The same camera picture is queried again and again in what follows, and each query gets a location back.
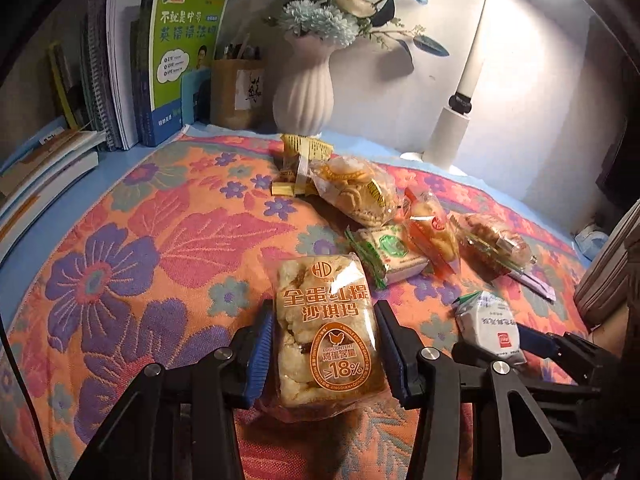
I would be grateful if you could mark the white small snack packet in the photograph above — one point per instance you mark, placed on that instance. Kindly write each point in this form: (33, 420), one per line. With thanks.
(487, 327)

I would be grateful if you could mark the small light blue card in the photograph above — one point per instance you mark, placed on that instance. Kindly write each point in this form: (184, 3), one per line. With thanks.
(195, 100)

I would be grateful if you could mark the clear brown snack packet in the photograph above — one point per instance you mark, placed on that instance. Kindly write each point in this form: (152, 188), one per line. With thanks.
(492, 245)

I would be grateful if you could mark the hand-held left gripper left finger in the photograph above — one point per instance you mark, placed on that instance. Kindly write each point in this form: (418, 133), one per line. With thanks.
(260, 355)

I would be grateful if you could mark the brown pen holder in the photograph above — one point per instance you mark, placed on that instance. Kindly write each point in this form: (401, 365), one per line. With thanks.
(230, 95)

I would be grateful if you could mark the artificial flower bouquet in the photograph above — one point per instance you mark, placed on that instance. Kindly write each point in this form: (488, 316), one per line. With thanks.
(320, 20)

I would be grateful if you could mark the green cover book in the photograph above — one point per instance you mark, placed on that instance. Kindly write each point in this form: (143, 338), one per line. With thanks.
(185, 50)

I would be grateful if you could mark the round crackers clear packet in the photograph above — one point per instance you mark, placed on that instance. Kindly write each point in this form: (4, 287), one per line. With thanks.
(350, 185)

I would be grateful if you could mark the floral woven cloth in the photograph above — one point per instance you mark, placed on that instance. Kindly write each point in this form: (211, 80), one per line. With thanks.
(175, 260)

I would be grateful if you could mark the yellow snack packet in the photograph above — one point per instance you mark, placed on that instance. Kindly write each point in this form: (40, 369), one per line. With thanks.
(305, 147)

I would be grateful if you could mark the bundle of pens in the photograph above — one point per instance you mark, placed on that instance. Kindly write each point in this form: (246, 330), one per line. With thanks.
(240, 50)

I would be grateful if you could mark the light blue small object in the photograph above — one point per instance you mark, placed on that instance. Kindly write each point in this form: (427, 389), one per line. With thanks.
(590, 242)

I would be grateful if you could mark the green white snack packet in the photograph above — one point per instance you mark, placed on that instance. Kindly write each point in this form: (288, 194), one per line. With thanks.
(395, 255)

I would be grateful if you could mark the brown egg cake packet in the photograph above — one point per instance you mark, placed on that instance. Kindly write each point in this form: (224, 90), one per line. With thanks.
(325, 340)

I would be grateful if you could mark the purple thin packet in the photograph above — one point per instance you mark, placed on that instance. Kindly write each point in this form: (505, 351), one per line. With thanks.
(537, 285)

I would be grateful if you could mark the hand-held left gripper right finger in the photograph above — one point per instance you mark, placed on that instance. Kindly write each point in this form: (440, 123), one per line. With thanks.
(395, 355)

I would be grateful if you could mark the row of upright books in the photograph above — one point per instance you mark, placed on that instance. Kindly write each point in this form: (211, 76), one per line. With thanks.
(115, 60)

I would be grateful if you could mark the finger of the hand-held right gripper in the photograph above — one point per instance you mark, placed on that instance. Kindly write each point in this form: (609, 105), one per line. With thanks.
(537, 342)
(467, 354)

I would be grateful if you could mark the orange clear snack packet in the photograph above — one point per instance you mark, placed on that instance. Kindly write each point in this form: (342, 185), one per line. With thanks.
(432, 235)

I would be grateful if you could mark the white desk lamp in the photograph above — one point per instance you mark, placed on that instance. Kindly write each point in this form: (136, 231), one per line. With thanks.
(452, 130)

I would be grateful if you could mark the stack of flat books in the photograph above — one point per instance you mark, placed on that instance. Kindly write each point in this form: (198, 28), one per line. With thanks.
(50, 160)

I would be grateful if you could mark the white ribbed vase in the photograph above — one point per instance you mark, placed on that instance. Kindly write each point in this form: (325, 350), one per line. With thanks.
(302, 95)

